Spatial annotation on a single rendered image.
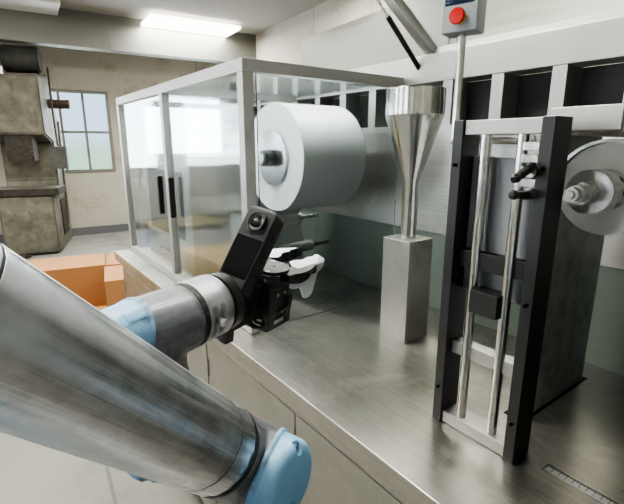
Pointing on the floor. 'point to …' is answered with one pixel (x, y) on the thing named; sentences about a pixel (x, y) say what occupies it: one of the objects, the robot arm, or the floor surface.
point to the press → (25, 150)
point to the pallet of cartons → (88, 277)
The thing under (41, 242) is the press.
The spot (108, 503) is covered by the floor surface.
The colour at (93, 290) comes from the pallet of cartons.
